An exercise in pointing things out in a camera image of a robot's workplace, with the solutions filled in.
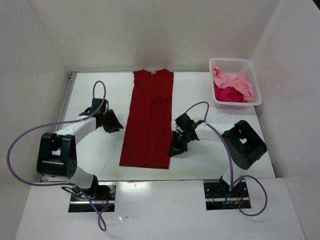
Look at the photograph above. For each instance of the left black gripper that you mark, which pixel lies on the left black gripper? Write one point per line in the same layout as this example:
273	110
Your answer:
115	124

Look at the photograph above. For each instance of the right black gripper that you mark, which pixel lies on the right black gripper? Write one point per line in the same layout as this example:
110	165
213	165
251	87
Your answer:
176	148

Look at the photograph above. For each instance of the dark red t-shirt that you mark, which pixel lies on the dark red t-shirt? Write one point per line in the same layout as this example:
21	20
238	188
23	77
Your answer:
148	133

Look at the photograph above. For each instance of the light pink t-shirt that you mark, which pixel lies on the light pink t-shirt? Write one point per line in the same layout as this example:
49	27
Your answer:
239	82

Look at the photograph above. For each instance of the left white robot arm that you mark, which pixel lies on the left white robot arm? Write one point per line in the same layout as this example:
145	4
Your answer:
57	156

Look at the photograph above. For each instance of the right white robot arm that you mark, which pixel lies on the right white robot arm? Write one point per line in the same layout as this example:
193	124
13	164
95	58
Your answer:
242	144

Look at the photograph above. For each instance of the magenta t-shirt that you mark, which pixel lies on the magenta t-shirt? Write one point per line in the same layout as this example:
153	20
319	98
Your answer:
229	94

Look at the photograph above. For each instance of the white plastic basket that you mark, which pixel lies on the white plastic basket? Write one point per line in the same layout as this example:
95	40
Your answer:
235	67

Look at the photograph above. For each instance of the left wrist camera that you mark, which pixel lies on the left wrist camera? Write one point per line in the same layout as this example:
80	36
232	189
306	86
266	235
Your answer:
98	107

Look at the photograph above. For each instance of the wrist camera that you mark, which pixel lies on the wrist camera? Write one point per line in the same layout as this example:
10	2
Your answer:
184	121
98	107

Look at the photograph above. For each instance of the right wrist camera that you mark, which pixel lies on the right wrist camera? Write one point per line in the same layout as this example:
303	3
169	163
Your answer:
184	121

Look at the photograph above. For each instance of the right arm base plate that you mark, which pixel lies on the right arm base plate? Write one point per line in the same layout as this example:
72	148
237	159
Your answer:
216	199

